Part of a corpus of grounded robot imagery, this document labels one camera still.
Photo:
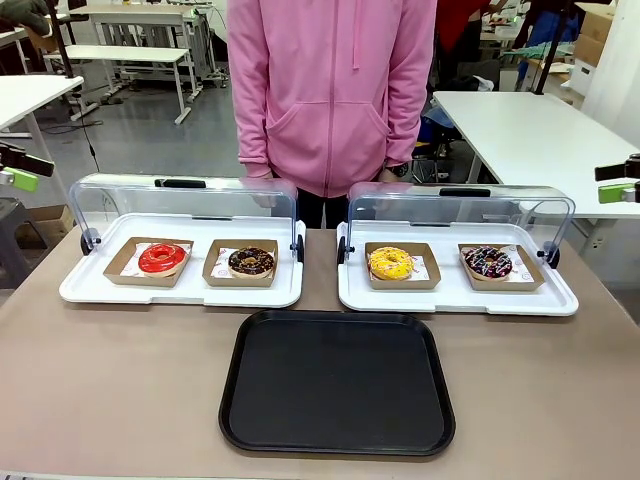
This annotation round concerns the person's left forearm pink sleeve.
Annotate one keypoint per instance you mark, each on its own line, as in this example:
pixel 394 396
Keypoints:
pixel 407 115

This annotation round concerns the person's right forearm pink sleeve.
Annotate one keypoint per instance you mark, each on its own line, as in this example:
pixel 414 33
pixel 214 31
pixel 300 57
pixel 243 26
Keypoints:
pixel 250 115

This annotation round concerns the brown cardboard donut tray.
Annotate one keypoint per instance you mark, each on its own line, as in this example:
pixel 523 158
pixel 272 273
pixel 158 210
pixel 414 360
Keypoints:
pixel 117 270
pixel 240 283
pixel 535 280
pixel 405 285

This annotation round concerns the red glazed donut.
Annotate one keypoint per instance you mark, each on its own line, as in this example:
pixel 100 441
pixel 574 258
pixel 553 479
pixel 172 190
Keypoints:
pixel 150 265

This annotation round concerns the dark donut with coloured sprinkles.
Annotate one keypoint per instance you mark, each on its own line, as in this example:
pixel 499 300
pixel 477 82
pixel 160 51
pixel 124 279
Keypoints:
pixel 480 270

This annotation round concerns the white display tray base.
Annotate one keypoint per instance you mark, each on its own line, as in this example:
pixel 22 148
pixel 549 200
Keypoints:
pixel 450 302
pixel 185 297

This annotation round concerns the chocolate donut with nuts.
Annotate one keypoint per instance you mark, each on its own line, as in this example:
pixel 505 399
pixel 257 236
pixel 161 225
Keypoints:
pixel 240 267

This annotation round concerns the yellow glazed sprinkled donut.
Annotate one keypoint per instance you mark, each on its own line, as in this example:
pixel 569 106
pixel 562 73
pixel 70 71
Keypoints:
pixel 382 270

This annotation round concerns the black plastic serving tray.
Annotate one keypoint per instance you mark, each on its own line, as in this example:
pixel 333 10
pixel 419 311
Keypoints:
pixel 335 385

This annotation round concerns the person's left hand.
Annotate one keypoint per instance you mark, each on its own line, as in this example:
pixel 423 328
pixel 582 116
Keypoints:
pixel 387 175

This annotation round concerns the person's right hand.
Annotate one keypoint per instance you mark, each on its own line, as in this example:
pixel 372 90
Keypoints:
pixel 265 176

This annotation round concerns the cardboard box on floor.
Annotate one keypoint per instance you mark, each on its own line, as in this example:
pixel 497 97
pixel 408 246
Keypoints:
pixel 52 222

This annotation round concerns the grey stool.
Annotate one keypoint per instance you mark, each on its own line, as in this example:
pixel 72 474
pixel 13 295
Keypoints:
pixel 17 235

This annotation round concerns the white table with leg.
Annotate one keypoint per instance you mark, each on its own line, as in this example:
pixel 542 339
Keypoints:
pixel 25 100

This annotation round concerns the large white table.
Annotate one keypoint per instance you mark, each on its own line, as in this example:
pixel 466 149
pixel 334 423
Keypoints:
pixel 540 145

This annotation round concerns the black lid hinge knob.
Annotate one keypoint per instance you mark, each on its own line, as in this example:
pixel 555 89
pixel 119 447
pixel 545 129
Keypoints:
pixel 86 244
pixel 300 247
pixel 342 250
pixel 552 256

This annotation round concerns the clear plastic display lid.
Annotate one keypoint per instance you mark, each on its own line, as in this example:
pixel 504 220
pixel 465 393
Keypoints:
pixel 200 197
pixel 500 207

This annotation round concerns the white printed paper liner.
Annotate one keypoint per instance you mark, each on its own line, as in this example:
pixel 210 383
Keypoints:
pixel 220 270
pixel 522 270
pixel 131 268
pixel 421 267

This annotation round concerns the stacked cardboard boxes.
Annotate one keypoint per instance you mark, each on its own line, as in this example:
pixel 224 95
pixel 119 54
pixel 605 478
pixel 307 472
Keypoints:
pixel 595 40

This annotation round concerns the white bench table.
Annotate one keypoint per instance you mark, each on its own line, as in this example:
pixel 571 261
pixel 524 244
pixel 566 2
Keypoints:
pixel 125 54

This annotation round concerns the person in blue clothes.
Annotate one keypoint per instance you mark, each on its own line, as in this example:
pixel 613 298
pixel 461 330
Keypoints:
pixel 550 22

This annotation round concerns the blue bag under table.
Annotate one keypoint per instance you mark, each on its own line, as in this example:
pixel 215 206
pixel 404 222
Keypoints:
pixel 440 127

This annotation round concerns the person in red top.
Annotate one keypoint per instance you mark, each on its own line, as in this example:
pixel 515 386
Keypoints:
pixel 460 30

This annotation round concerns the black wrist watch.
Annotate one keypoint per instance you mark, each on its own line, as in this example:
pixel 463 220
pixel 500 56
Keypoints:
pixel 399 170

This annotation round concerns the person in pink hoodie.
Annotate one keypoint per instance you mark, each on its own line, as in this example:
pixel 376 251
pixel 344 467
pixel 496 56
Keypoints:
pixel 327 95

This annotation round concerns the black camera stand pole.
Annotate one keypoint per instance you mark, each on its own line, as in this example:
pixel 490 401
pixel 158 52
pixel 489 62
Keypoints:
pixel 60 40
pixel 547 50

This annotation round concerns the white desk with metal frame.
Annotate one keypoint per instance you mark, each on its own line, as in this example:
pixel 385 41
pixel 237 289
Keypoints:
pixel 135 12

